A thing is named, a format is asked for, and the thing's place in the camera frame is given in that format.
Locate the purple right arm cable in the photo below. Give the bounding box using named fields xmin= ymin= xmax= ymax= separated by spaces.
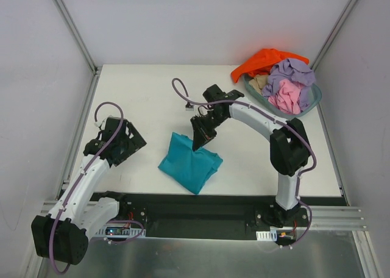
xmin=171 ymin=77 xmax=316 ymax=245

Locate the orange t shirt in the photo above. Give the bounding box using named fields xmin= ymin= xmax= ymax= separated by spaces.
xmin=230 ymin=49 xmax=310 ymax=83

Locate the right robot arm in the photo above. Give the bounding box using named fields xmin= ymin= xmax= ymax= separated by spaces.
xmin=191 ymin=84 xmax=312 ymax=228

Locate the teal t shirt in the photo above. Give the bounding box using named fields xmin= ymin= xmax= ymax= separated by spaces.
xmin=158 ymin=132 xmax=223 ymax=195

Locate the right white cable duct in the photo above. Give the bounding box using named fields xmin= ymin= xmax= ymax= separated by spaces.
xmin=256 ymin=230 xmax=277 ymax=242

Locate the aluminium frame post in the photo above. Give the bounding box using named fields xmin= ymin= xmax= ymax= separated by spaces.
xmin=53 ymin=0 xmax=99 ymax=75
xmin=311 ymin=0 xmax=359 ymax=71

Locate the pink t shirt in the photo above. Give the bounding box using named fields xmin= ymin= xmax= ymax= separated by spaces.
xmin=268 ymin=79 xmax=304 ymax=115

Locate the beige t shirt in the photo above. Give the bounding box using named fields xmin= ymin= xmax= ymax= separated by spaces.
xmin=249 ymin=75 xmax=269 ymax=93

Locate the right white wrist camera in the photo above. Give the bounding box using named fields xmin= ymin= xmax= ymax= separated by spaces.
xmin=185 ymin=103 xmax=194 ymax=111

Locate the right aluminium frame post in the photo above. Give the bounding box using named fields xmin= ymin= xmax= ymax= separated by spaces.
xmin=311 ymin=0 xmax=359 ymax=71

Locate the lilac t shirt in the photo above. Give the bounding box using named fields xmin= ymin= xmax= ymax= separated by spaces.
xmin=261 ymin=58 xmax=316 ymax=110

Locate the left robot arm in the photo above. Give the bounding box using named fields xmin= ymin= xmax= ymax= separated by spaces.
xmin=31 ymin=117 xmax=146 ymax=265

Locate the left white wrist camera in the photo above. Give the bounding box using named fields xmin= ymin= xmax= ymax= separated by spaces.
xmin=94 ymin=117 xmax=108 ymax=130

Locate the white cable duct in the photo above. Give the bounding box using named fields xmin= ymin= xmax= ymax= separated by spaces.
xmin=256 ymin=230 xmax=277 ymax=242
xmin=94 ymin=224 xmax=146 ymax=239

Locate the grey-blue plastic basket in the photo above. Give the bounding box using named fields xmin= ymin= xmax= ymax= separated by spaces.
xmin=242 ymin=73 xmax=323 ymax=119

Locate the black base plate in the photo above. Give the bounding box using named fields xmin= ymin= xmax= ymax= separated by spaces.
xmin=88 ymin=191 xmax=348 ymax=239

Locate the left aluminium frame post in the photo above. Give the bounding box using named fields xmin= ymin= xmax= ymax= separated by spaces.
xmin=53 ymin=0 xmax=99 ymax=75

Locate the left white cable duct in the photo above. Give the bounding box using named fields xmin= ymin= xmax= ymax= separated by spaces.
xmin=94 ymin=224 xmax=146 ymax=239

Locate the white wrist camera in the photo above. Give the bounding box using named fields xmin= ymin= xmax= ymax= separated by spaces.
xmin=94 ymin=117 xmax=108 ymax=130
xmin=185 ymin=103 xmax=194 ymax=111

